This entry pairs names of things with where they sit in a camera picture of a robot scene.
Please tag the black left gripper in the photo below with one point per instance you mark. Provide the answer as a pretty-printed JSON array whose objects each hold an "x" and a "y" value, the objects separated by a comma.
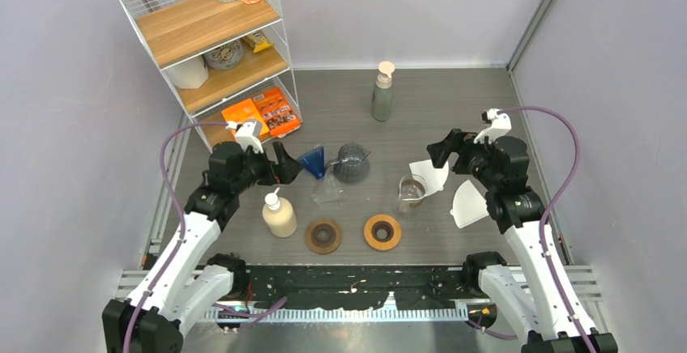
[{"x": 287, "y": 169}]

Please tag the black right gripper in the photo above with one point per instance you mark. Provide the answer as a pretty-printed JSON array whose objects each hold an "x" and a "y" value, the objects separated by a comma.
[{"x": 454, "y": 142}]

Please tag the white coffee filter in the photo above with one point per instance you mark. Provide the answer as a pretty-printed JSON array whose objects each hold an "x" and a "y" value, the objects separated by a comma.
[
  {"x": 434, "y": 178},
  {"x": 468, "y": 205}
]

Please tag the clear glass dripper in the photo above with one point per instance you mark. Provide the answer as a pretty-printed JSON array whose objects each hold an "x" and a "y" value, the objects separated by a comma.
[{"x": 329, "y": 189}]

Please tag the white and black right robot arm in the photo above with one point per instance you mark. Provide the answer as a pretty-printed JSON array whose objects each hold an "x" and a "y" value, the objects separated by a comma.
[{"x": 547, "y": 315}]

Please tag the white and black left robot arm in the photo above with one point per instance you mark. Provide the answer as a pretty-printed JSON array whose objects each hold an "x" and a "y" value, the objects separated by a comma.
[{"x": 158, "y": 314}]

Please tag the blue plastic dripper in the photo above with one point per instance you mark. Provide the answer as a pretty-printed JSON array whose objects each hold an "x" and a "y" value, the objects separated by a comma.
[{"x": 314, "y": 161}]

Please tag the clear glass carafe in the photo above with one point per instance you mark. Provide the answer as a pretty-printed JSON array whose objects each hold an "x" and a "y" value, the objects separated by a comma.
[{"x": 411, "y": 193}]

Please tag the cream pump bottle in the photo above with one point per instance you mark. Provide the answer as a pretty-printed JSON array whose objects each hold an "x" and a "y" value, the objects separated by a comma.
[{"x": 278, "y": 214}]

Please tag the orange photo booklet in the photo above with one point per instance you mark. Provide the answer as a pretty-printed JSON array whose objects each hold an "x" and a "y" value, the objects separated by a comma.
[{"x": 275, "y": 109}]

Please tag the grey glass pitcher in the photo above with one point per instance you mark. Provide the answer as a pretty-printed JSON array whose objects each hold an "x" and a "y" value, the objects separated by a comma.
[{"x": 351, "y": 165}]

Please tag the orange box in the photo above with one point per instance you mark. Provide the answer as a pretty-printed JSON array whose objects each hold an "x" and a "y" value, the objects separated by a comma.
[{"x": 243, "y": 111}]

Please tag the green pump bottle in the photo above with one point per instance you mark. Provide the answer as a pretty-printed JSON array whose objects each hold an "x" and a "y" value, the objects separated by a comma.
[{"x": 383, "y": 92}]

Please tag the round decorated tin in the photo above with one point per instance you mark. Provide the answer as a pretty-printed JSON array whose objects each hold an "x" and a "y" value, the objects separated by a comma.
[{"x": 225, "y": 57}]

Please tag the yellow snack packet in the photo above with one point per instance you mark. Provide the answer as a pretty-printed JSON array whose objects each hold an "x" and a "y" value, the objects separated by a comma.
[{"x": 258, "y": 41}]

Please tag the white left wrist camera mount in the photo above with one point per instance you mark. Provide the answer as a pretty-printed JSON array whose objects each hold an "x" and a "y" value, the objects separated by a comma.
[{"x": 247, "y": 134}]

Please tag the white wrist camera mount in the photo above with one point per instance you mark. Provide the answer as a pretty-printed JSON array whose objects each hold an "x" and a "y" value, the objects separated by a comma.
[
  {"x": 497, "y": 125},
  {"x": 247, "y": 134}
]

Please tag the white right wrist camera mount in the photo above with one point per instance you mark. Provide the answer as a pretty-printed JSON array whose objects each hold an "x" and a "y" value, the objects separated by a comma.
[{"x": 497, "y": 125}]

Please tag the white wire wooden shelf rack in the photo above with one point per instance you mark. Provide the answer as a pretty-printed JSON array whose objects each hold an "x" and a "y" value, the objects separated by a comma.
[{"x": 176, "y": 31}]

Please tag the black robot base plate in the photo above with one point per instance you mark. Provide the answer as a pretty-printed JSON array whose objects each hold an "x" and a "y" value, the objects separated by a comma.
[{"x": 353, "y": 287}]

